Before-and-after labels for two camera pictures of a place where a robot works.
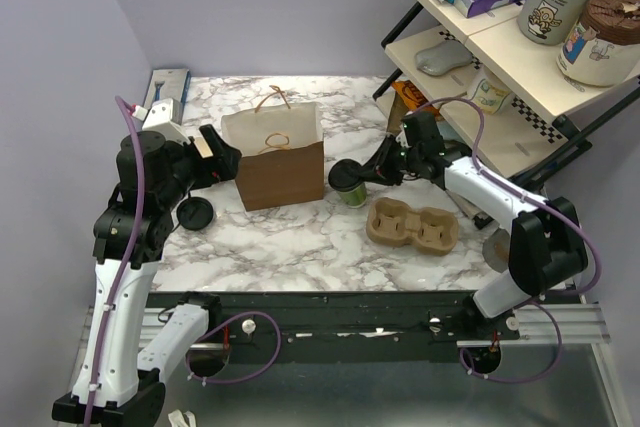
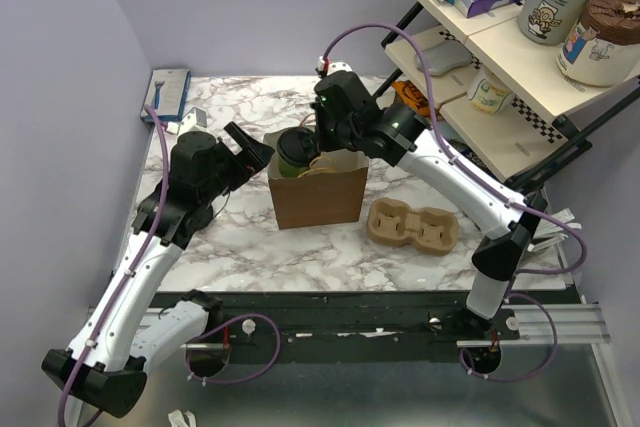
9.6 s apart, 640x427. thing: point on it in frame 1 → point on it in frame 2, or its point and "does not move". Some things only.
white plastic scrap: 177,419 does not move
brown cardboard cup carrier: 432,231 does not move
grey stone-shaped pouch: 434,59 does not move
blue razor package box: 167,84 does not move
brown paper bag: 282,152 → 327,192
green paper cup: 355,198 → 296,148
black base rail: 410,328 does not move
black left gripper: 222,166 → 253,154
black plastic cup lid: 345,175 → 297,146
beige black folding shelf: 497,95 does not move
